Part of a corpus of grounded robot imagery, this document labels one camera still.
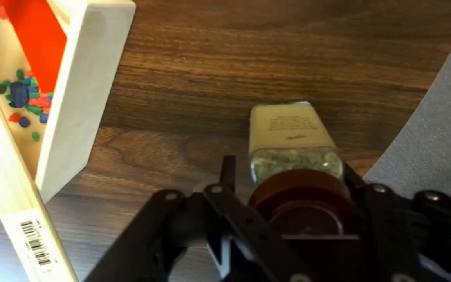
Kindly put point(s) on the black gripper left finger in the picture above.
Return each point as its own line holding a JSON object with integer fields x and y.
{"x": 136, "y": 240}

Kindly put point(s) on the white wooden box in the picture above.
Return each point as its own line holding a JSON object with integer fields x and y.
{"x": 78, "y": 103}

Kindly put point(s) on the loose coloured beads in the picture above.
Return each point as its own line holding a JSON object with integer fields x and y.
{"x": 18, "y": 94}

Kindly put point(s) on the grey fabric ottoman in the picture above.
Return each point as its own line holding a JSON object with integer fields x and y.
{"x": 433, "y": 141}

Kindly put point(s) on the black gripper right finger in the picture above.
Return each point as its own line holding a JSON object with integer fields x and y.
{"x": 386, "y": 235}

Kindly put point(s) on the beige bottle with brown cap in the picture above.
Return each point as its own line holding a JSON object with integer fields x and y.
{"x": 288, "y": 130}

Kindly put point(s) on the red block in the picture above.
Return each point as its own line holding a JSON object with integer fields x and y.
{"x": 37, "y": 36}

